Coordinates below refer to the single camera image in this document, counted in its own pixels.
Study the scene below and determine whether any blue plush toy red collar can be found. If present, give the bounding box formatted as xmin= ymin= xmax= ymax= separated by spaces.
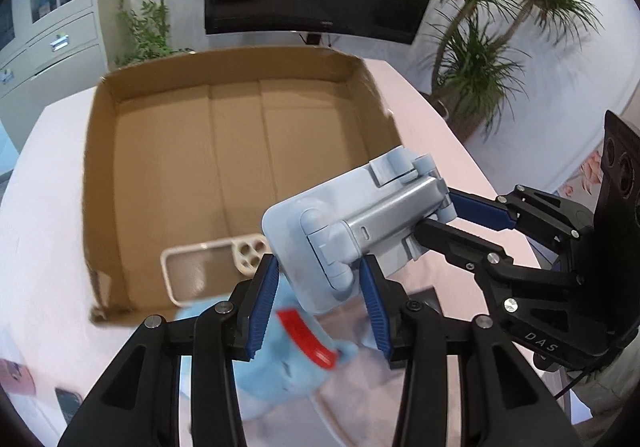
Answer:
xmin=175 ymin=277 xmax=359 ymax=428

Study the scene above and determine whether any light blue phone stand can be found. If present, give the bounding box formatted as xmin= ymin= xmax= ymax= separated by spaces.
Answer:
xmin=262 ymin=147 xmax=459 ymax=314

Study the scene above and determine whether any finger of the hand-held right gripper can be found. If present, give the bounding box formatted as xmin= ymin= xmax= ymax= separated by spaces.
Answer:
xmin=447 ymin=184 xmax=597 ymax=248
xmin=414 ymin=218 xmax=587 ymax=302

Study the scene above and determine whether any black cable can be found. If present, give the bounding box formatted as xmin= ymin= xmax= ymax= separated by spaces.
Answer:
xmin=551 ymin=366 xmax=603 ymax=399

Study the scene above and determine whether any beige clear phone case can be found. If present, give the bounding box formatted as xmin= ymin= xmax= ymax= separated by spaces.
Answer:
xmin=160 ymin=234 xmax=269 ymax=306

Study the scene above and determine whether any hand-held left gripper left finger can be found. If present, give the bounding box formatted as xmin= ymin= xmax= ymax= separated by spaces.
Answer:
xmin=57 ymin=254 xmax=279 ymax=447

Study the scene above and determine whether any floral pink cloth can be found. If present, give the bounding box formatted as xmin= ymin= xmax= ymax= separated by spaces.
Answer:
xmin=559 ymin=147 xmax=607 ymax=199

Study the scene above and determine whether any palm plant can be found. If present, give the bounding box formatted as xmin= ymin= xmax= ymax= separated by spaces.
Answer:
xmin=419 ymin=0 xmax=607 ymax=144

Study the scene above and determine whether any cardboard box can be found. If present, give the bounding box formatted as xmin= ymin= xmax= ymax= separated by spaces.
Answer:
xmin=81 ymin=47 xmax=407 ymax=327

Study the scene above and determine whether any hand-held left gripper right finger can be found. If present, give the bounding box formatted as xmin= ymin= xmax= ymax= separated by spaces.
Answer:
xmin=359 ymin=255 xmax=584 ymax=447

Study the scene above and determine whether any small pink object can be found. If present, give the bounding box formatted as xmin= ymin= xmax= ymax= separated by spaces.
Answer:
xmin=0 ymin=359 xmax=37 ymax=396

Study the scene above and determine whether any pink translucent pouch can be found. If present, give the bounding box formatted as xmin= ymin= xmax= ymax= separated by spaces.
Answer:
xmin=307 ymin=284 xmax=443 ymax=447

